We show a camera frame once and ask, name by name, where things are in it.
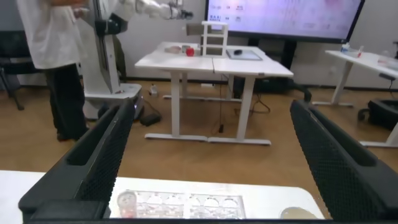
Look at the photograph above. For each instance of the person in white shirt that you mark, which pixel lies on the person in white shirt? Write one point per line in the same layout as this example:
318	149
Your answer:
53	40

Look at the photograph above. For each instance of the black display stand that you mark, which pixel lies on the black display stand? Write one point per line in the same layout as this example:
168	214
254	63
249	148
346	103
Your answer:
287	53

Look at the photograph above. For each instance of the grey drawer box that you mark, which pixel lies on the grey drawer box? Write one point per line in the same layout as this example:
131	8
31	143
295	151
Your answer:
194	29

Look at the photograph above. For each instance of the small white bottle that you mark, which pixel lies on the small white bottle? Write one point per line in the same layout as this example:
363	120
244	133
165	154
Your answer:
154	90

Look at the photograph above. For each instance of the white shelf unit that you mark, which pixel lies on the white shelf unit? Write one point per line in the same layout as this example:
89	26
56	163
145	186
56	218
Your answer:
214	23

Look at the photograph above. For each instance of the round beige dish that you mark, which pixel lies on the round beige dish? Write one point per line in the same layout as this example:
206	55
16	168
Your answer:
172	49

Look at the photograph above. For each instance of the blue white paper cup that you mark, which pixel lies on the blue white paper cup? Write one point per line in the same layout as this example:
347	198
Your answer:
297	214

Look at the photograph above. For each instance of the black computer mouse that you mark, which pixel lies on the black computer mouse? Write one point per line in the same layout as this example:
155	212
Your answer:
238	52

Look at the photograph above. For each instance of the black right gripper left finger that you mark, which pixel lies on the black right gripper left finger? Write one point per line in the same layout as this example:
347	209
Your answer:
90	174

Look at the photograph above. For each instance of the white mobile robot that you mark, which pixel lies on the white mobile robot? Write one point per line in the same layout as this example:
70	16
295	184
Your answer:
105	62

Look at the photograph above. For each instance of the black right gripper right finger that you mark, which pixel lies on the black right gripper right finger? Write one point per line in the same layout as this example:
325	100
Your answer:
348	174

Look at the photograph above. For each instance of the grey mouse pad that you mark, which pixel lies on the grey mouse pad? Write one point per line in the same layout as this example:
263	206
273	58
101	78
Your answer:
248	56

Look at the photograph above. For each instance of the small red cup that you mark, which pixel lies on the small red cup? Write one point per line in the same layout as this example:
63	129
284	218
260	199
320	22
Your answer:
190	52

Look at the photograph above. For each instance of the black power adapter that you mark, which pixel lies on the black power adapter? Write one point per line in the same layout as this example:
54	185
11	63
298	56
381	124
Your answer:
150	119

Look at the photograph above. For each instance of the black office chair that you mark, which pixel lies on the black office chair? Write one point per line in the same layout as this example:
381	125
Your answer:
12	62

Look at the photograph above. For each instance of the red pigment test tube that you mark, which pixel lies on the red pigment test tube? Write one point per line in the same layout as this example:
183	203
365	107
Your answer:
127	205

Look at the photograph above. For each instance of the long white desk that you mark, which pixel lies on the long white desk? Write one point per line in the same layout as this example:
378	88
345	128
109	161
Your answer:
360	59

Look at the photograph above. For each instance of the small clear tube rack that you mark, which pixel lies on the small clear tube rack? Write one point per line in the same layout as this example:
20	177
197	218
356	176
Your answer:
349	51

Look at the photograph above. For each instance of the white standing desk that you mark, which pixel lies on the white standing desk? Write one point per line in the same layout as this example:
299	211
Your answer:
177	63
248	67

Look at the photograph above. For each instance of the clear acrylic tube rack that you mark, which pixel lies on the clear acrylic tube rack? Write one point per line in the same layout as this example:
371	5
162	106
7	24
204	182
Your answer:
192	205

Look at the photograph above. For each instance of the large wall display screen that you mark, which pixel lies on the large wall display screen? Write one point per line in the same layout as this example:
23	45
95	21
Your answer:
286	17

